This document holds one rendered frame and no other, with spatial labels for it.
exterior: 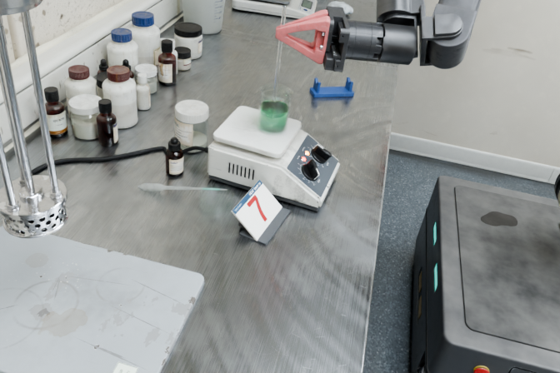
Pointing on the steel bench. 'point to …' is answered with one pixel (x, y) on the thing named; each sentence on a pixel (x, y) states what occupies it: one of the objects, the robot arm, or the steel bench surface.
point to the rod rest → (332, 90)
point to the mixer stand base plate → (87, 307)
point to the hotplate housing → (263, 172)
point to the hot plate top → (237, 130)
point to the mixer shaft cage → (41, 197)
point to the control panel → (317, 166)
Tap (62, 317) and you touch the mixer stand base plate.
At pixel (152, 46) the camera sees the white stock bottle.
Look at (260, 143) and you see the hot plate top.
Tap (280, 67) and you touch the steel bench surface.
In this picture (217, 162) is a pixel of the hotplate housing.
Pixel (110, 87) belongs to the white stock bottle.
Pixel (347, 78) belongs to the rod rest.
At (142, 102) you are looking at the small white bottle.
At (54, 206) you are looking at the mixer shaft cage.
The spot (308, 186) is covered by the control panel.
